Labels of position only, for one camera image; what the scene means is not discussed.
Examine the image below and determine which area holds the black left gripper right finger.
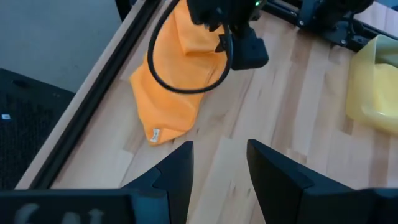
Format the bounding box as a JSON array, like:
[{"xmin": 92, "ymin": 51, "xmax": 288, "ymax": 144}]
[{"xmin": 246, "ymin": 139, "xmax": 363, "ymax": 224}]

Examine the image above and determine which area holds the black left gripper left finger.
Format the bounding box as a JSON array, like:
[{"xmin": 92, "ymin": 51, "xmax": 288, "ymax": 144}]
[{"xmin": 120, "ymin": 140, "xmax": 195, "ymax": 224}]

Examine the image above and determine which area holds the orange microfiber towel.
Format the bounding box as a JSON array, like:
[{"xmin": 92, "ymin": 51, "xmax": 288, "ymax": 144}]
[{"xmin": 129, "ymin": 0, "xmax": 231, "ymax": 146}]

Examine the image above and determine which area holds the yellow plastic bin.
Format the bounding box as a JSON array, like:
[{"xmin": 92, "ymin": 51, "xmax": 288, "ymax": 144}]
[{"xmin": 345, "ymin": 34, "xmax": 398, "ymax": 136}]

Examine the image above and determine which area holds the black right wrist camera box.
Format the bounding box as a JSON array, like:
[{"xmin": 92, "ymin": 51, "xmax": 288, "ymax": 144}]
[{"xmin": 214, "ymin": 24, "xmax": 270, "ymax": 72}]

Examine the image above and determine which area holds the black aluminium table frame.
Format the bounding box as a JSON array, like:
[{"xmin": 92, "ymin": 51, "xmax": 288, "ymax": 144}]
[{"xmin": 29, "ymin": 0, "xmax": 398, "ymax": 190}]

